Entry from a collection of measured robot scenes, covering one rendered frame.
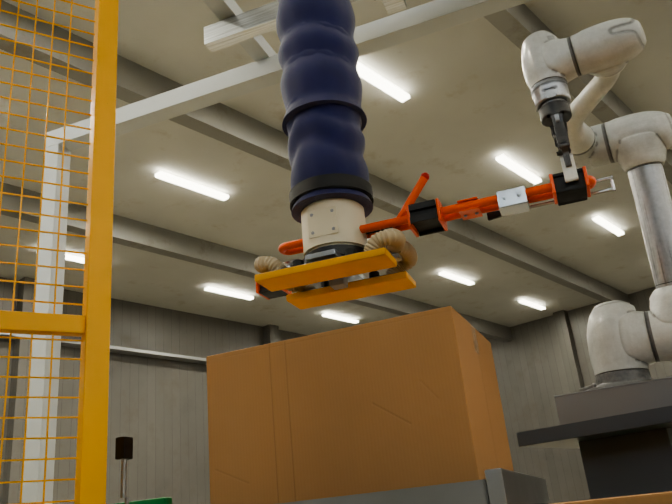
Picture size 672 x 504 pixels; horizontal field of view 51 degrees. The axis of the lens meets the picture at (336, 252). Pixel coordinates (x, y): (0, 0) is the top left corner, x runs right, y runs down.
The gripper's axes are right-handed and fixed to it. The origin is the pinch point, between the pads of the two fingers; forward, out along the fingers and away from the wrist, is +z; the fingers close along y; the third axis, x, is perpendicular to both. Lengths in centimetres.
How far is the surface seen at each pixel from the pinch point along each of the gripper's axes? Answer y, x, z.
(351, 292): -6, -60, 14
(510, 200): 3.8, -14.6, 3.5
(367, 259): 15, -48, 15
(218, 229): -763, -534, -405
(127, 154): -493, -509, -405
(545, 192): 2.7, -6.4, 3.1
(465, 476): 22, -32, 65
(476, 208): 3.6, -22.8, 3.4
